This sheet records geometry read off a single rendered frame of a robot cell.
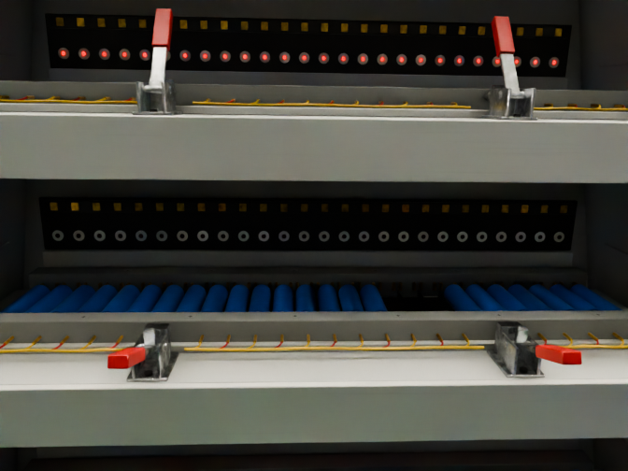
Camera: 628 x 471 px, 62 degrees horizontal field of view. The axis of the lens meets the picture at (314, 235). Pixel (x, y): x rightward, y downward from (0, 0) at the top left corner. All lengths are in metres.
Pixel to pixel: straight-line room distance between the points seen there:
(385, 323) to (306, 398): 0.09
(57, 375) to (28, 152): 0.16
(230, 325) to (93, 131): 0.17
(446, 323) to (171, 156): 0.24
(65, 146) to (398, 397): 0.29
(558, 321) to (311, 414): 0.21
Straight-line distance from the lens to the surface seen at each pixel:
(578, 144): 0.43
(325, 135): 0.38
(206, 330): 0.42
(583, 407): 0.44
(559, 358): 0.36
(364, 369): 0.39
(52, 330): 0.45
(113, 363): 0.33
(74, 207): 0.57
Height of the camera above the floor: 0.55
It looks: 4 degrees up
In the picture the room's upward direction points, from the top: straight up
